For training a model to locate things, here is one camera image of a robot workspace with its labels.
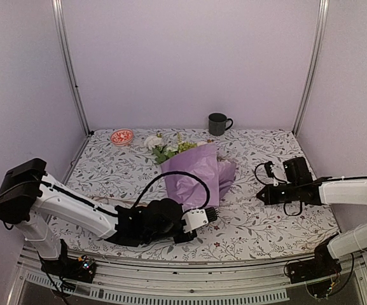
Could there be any left aluminium frame post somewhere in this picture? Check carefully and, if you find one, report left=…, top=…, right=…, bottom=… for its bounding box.
left=52, top=0, right=92, bottom=137

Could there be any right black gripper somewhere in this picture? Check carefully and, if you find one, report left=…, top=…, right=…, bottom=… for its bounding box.
left=258, top=182, right=300, bottom=205

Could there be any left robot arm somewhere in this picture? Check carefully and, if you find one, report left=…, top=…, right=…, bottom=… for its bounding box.
left=0, top=158, right=218, bottom=276

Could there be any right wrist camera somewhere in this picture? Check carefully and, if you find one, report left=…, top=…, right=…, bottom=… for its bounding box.
left=263, top=161, right=275, bottom=178

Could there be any dark grey metal mug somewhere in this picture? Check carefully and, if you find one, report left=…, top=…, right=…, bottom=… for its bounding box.
left=208, top=112, right=233, bottom=136

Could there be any beige raffia ribbon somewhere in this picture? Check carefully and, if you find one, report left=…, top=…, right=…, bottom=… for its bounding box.
left=89, top=196, right=134, bottom=205

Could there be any red patterned ceramic bowl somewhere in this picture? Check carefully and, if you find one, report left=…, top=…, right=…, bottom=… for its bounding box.
left=110, top=128, right=134, bottom=146

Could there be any purple pink wrapping paper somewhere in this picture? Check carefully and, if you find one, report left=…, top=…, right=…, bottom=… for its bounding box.
left=160, top=143, right=237, bottom=210

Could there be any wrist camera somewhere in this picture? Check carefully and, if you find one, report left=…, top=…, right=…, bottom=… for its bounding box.
left=182, top=209, right=209, bottom=233
left=263, top=161, right=275, bottom=178

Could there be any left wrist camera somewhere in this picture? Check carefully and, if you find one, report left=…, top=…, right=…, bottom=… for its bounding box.
left=182, top=209, right=209, bottom=233

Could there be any front aluminium rail base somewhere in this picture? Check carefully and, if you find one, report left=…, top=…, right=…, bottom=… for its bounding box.
left=7, top=246, right=367, bottom=304

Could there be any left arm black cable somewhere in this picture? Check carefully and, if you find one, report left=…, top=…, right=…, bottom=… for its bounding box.
left=132, top=171, right=211, bottom=212

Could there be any right aluminium frame post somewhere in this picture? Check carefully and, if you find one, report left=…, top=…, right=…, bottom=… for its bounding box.
left=292, top=0, right=329, bottom=137

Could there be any white rose long stem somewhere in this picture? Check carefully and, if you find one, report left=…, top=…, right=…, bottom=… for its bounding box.
left=144, top=133, right=167, bottom=152

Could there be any aluminium frame post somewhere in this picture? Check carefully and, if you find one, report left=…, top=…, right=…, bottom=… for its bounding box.
left=52, top=0, right=92, bottom=137
left=292, top=0, right=329, bottom=137

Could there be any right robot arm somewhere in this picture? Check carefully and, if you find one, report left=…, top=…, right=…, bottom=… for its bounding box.
left=256, top=157, right=367, bottom=277

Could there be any green white flower sprig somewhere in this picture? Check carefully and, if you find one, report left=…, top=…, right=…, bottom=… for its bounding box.
left=151, top=133, right=209, bottom=165

